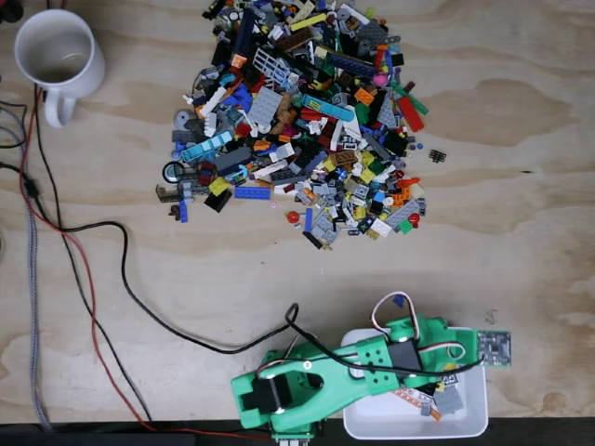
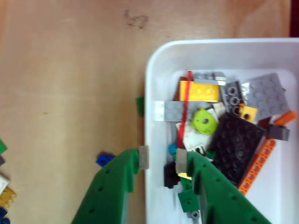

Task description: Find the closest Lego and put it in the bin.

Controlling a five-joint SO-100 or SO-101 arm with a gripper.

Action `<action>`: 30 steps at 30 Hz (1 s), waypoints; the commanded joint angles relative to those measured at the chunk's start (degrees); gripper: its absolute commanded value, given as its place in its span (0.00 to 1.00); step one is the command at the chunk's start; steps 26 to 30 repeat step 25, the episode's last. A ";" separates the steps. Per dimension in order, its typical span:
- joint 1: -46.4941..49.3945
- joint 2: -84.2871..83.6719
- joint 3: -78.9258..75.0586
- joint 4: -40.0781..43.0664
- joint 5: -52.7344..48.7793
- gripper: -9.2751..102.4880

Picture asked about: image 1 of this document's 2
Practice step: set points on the white printed Lego tile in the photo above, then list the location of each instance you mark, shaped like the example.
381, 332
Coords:
451, 380

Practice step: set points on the orange Lego beam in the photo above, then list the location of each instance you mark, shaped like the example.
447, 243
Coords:
411, 397

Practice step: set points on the small orange Lego piece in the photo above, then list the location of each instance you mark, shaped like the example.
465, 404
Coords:
435, 413

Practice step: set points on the white plastic bin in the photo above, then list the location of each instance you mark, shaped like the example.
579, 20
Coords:
395, 425

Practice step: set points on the green Lego brick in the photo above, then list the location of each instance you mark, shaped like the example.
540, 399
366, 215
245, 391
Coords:
405, 226

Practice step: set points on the small white Lego plate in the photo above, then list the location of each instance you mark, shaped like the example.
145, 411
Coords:
381, 227

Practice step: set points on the light grey long Lego plate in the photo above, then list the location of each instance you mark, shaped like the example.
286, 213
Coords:
400, 213

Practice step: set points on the small blue Lego plate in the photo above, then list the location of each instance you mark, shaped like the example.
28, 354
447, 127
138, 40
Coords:
308, 219

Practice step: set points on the small black grille Lego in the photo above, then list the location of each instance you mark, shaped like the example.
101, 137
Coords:
437, 155

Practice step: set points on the red round Lego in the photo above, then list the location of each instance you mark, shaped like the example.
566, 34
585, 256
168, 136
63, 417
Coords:
293, 217

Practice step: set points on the red Lego brick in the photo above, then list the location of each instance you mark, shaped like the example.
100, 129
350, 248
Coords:
410, 114

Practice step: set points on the grey wedge Lego plate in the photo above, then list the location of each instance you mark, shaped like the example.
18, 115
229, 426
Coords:
387, 114

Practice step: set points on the long green Lego plate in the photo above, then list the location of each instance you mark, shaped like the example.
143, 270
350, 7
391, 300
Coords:
418, 106

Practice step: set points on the long white Lego piece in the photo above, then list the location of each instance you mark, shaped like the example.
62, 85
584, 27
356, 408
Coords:
269, 168

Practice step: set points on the orange Lego brick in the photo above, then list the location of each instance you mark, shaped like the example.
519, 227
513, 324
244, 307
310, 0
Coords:
365, 96

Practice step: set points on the long light blue Lego piece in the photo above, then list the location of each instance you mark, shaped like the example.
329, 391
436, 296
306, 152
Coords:
327, 108

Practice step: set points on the black Lego brick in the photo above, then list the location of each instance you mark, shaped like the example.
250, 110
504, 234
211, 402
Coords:
217, 200

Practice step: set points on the yellow Lego brick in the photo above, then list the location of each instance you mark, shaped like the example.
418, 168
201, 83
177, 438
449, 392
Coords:
220, 186

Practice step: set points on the pink Lego ball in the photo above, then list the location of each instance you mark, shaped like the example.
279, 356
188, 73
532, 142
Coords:
380, 79

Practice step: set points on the dark grey Lego brick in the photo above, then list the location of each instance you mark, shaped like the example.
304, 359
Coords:
232, 159

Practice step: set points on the black square Lego plate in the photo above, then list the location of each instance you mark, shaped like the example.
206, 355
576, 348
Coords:
397, 59

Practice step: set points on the small blue Lego piece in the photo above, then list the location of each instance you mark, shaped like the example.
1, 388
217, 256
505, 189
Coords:
183, 211

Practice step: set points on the wide dark blue Lego plate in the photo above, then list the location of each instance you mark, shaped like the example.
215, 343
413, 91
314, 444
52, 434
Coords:
351, 64

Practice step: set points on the light grey square Lego plate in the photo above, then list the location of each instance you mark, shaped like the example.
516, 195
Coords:
264, 106

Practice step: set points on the small brown Lego piece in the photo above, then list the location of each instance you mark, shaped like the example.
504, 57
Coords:
174, 211

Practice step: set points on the light blue Lego vehicle piece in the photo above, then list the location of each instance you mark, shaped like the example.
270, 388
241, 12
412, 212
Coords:
207, 147

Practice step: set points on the black Lego wheel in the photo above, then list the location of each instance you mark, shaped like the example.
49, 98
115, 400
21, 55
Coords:
172, 172

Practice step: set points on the dark grey Lego plate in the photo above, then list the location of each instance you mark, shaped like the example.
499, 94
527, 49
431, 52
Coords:
372, 32

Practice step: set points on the white lattice Lego panel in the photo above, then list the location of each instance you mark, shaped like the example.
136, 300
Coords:
272, 65

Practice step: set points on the brown Lego plate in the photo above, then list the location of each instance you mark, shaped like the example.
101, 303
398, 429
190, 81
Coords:
295, 41

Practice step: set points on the grey round Lego dish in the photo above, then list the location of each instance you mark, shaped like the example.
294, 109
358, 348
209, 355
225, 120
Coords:
182, 118

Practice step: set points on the long yellow Lego plate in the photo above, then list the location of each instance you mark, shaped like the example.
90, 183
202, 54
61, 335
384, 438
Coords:
308, 22

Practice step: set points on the long dark blue Lego plate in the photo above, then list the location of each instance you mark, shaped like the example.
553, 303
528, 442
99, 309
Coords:
245, 30

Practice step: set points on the white ceramic mug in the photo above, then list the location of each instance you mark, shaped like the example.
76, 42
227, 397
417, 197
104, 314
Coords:
88, 69

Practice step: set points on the small camera circuit board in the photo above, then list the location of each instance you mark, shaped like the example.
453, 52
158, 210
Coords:
494, 348

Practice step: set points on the tan Lego bracket piece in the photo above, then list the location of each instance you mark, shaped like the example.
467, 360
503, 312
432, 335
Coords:
162, 192

